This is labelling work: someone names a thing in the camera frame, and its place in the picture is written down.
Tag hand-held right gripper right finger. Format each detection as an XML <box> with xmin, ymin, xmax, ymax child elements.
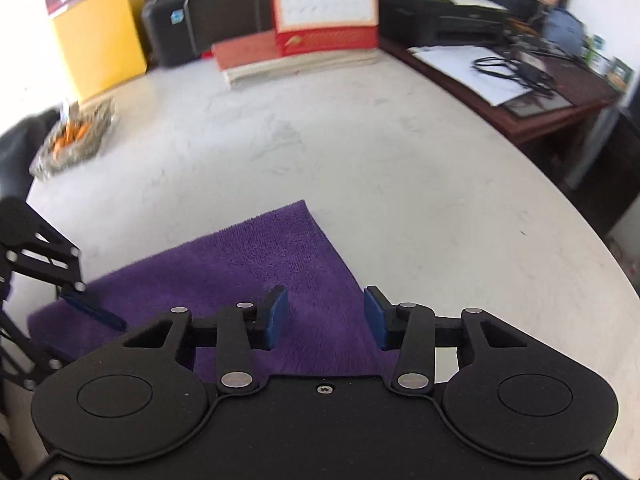
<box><xmin>363</xmin><ymin>285</ymin><xmax>528</xmax><ymax>395</ymax></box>

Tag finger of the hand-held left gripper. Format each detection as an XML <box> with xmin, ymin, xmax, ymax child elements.
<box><xmin>0</xmin><ymin>197</ymin><xmax>126</xmax><ymax>332</ymax></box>
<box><xmin>0</xmin><ymin>305</ymin><xmax>76</xmax><ymax>391</ymax></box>

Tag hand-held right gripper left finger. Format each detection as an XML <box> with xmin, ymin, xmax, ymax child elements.
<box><xmin>122</xmin><ymin>285</ymin><xmax>289</xmax><ymax>395</ymax></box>

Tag purple towel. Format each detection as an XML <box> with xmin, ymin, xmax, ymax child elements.
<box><xmin>27</xmin><ymin>200</ymin><xmax>401</xmax><ymax>378</ymax></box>

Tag glass ashtray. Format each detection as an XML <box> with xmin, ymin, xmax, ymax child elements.
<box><xmin>30</xmin><ymin>99</ymin><xmax>120</xmax><ymax>181</ymax></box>

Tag black chair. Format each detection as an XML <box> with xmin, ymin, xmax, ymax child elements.
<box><xmin>0</xmin><ymin>109</ymin><xmax>63</xmax><ymax>201</ymax></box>

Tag stack of books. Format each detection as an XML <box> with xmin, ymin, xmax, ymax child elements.
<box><xmin>211</xmin><ymin>30</ymin><xmax>381</xmax><ymax>91</ymax></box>

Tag yellow cardboard box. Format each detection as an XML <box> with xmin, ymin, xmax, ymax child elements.
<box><xmin>50</xmin><ymin>0</ymin><xmax>148</xmax><ymax>103</ymax></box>

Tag white paper sheets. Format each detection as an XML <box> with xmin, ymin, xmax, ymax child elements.
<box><xmin>407</xmin><ymin>45</ymin><xmax>533</xmax><ymax>107</ymax></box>

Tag black tablet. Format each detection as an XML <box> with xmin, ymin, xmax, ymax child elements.
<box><xmin>501</xmin><ymin>91</ymin><xmax>575</xmax><ymax>120</ymax></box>

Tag brown wooden desk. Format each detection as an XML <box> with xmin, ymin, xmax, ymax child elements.
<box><xmin>378</xmin><ymin>35</ymin><xmax>626</xmax><ymax>161</ymax></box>

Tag black printer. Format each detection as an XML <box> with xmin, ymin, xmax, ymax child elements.
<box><xmin>376</xmin><ymin>0</ymin><xmax>511</xmax><ymax>48</ymax></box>
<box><xmin>141</xmin><ymin>0</ymin><xmax>275</xmax><ymax>68</ymax></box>

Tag red desk calendar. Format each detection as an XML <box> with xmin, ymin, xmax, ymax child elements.
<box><xmin>268</xmin><ymin>0</ymin><xmax>379</xmax><ymax>58</ymax></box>

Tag blue folder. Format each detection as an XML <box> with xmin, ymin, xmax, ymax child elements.
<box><xmin>542</xmin><ymin>7</ymin><xmax>587</xmax><ymax>58</ymax></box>

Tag green box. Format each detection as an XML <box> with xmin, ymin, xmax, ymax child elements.
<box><xmin>605</xmin><ymin>57</ymin><xmax>635</xmax><ymax>92</ymax></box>

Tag black cables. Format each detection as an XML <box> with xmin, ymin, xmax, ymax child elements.
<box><xmin>472</xmin><ymin>47</ymin><xmax>558</xmax><ymax>98</ymax></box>

